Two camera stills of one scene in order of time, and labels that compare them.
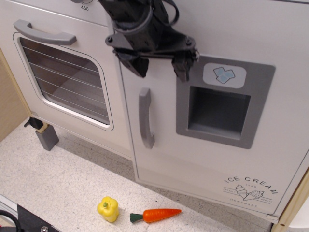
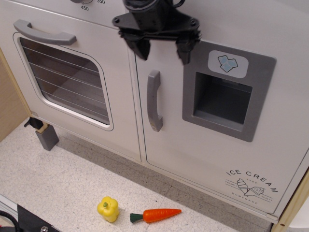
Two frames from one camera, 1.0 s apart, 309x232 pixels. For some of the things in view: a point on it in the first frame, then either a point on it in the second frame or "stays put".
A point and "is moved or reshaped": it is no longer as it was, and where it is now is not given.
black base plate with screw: [28, 222] stays put
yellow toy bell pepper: [108, 207] stays put
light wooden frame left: [14, 109] stays put
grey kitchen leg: [49, 138] stays put
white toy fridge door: [236, 134] is moved or reshaped
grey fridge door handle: [144, 94] to [156, 121]
